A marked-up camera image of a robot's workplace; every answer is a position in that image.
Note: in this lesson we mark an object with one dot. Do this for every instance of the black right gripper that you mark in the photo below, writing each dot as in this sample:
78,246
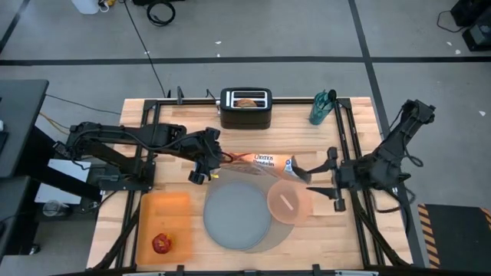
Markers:
347,174

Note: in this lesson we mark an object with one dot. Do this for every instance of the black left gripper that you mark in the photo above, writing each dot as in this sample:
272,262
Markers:
207,157

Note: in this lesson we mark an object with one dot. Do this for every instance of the orange Cheerios cereal box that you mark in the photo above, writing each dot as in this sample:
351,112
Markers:
264,163

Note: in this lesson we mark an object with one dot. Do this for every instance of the pink plastic bowl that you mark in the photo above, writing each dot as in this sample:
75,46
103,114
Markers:
295,211

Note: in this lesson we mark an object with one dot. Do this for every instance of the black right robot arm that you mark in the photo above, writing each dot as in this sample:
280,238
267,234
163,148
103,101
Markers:
387,157

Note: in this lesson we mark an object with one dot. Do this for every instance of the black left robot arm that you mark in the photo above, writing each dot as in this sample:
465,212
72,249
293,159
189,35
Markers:
134,142

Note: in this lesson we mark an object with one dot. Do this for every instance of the pale spoon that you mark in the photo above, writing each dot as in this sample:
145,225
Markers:
287,202

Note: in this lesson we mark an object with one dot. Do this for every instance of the black two-slot toaster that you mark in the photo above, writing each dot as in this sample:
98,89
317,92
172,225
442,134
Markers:
245,117

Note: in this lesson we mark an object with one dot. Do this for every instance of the brown toast slice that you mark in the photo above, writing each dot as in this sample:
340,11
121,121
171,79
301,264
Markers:
246,102

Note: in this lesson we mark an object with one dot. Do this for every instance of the grey round plate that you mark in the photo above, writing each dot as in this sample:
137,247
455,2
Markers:
237,216

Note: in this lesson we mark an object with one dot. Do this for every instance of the teal water bottle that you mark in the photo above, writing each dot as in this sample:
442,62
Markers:
318,109

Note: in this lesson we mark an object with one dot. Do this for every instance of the red apple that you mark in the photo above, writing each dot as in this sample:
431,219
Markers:
162,244

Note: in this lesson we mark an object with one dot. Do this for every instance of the black mat with yellow stripes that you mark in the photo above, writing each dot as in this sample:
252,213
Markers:
458,237

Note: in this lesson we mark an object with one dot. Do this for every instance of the white board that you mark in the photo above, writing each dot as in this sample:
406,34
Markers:
65,172

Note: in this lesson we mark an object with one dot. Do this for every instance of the clear plastic cup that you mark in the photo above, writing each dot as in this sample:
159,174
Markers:
55,209

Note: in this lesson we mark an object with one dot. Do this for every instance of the white container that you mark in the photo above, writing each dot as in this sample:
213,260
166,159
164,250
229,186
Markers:
86,5

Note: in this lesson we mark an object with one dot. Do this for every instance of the black desk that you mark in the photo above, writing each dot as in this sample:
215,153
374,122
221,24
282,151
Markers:
19,122

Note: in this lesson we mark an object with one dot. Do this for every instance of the black equipment box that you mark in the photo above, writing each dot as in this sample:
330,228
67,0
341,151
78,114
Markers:
475,23

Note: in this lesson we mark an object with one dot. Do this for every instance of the black aluminium table frame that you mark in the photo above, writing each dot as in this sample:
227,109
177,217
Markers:
364,230

